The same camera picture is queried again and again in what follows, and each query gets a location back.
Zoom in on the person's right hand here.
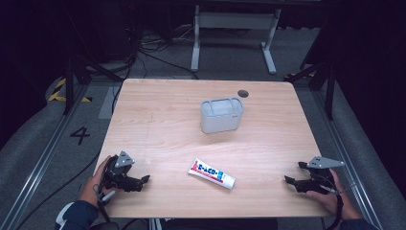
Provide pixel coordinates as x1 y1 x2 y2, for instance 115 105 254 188
304 168 364 221

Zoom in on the white toothpaste tube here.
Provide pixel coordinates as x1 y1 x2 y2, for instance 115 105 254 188
187 157 237 191

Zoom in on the black floor cable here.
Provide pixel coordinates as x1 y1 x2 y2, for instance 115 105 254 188
137 47 200 81
14 149 102 230

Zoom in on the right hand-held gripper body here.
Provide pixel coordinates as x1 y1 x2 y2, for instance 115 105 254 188
296 155 347 196

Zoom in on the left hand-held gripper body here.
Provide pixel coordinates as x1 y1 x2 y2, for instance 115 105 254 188
101 150 144 193

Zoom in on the white desk frame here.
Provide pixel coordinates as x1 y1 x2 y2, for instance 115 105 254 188
190 4 283 76

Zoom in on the yellow black floor tape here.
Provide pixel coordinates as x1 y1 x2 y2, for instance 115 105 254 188
47 78 94 104

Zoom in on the right hand-held gripper cable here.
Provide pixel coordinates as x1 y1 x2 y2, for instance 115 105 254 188
319 183 347 230

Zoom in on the person's left hand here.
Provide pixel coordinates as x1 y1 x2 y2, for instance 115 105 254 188
79 155 113 209

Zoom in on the left hand-held gripper cable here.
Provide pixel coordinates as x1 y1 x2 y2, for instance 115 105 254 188
93 183 117 224

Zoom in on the hand-held gripper cable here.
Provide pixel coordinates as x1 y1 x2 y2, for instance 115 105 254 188
319 183 347 230
93 183 117 224

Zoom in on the aluminium floor rail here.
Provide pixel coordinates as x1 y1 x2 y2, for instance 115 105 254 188
310 90 385 230
0 85 94 230

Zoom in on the grey plastic container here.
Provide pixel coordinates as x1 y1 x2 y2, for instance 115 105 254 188
200 97 245 135

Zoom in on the black tripod stand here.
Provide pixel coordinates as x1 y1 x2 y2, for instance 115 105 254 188
282 58 338 122
61 53 124 117

